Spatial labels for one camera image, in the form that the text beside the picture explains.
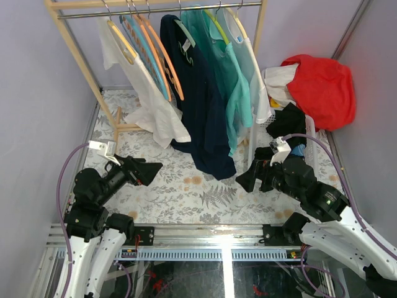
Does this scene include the black t shirt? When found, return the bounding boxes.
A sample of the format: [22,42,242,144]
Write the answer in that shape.
[252,104,307,160]

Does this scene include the white plastic laundry basket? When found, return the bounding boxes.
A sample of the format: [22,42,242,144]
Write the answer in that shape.
[246,107,319,179]

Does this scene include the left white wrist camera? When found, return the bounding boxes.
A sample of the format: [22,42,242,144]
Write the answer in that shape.
[88,140,121,166]

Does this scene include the white crumpled cloth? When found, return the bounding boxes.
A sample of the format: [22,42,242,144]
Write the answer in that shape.
[261,63,298,108]

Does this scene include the red cloth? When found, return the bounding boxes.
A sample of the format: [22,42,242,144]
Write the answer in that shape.
[281,54,357,131]

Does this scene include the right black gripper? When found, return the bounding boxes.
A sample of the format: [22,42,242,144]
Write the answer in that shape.
[234,155,302,201]

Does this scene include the blue hanger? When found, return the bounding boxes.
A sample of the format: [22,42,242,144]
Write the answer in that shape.
[119,1,166,96]

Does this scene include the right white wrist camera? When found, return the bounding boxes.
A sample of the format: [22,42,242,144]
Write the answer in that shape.
[269,137,291,166]

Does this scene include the white hanging t shirt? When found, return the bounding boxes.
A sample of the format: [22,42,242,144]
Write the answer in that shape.
[97,17,191,148]

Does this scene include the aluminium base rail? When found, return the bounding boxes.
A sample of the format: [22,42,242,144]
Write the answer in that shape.
[46,223,311,261]

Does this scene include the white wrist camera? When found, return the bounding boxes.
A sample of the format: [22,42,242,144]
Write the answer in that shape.
[88,140,121,166]
[269,137,291,166]

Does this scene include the pale blue hanging t shirt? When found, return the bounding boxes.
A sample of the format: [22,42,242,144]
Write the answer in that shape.
[216,7,272,124]

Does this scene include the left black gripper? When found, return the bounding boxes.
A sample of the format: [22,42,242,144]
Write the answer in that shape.
[98,153,165,206]

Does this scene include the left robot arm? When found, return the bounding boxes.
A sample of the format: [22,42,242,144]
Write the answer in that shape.
[54,156,163,297]

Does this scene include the orange hanger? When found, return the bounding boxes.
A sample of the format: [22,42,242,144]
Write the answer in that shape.
[144,1,185,101]
[132,1,172,102]

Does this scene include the wooden clothes rack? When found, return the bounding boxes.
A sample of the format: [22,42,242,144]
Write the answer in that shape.
[43,1,267,142]

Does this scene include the teal hanging t shirt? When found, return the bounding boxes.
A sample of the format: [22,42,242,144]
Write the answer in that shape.
[181,10,253,156]

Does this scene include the yellow hanger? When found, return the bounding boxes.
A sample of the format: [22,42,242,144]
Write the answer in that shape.
[204,9,230,45]

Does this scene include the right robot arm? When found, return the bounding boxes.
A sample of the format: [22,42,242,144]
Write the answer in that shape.
[236,157,396,297]

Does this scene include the navy hanging t shirt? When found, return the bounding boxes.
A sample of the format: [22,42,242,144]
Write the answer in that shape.
[160,14,236,180]

